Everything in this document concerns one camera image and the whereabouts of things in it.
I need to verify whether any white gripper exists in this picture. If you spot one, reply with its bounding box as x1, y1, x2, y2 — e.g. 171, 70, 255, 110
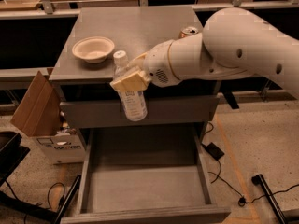
110, 40, 180, 92

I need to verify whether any clear plastic water bottle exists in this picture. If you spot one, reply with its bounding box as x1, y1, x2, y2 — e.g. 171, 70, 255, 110
113, 50, 148, 121

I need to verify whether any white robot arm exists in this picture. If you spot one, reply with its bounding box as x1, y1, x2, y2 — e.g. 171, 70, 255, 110
111, 7, 299, 98

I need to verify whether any grey drawer cabinet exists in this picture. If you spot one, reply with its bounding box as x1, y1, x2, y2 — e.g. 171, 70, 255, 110
49, 5, 229, 142

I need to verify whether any open grey middle drawer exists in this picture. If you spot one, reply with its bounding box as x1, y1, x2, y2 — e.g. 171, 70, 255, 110
62, 124, 231, 224

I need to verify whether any white paper bowl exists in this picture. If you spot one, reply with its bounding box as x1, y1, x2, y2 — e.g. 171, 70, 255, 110
72, 36, 115, 63

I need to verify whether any gold soda can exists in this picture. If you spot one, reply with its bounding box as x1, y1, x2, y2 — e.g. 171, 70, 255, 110
178, 26, 199, 38

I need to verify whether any black power adapter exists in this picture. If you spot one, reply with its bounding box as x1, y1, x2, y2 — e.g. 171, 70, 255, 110
203, 143, 224, 161

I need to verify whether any open cardboard box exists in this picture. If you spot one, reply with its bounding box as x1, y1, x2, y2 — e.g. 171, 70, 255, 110
10, 71, 85, 164

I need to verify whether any black metal leg left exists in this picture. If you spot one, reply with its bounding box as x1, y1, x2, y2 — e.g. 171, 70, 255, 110
51, 175, 81, 224

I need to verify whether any black metal leg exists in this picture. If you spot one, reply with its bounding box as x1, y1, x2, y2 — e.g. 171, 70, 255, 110
51, 175, 81, 224
251, 174, 288, 224

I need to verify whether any black bin left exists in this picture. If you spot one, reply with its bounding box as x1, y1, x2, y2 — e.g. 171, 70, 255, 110
0, 131, 30, 186

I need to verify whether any black metal leg right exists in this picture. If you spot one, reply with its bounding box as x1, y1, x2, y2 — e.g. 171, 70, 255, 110
251, 174, 288, 224

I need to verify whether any grey metal rail shelf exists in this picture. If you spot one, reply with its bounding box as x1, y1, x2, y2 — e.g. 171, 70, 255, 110
0, 0, 299, 91

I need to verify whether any black cable left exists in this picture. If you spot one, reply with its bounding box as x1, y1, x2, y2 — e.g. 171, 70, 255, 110
4, 180, 66, 210

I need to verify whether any black floor cable right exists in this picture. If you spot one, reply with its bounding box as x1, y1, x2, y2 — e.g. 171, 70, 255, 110
207, 159, 299, 207

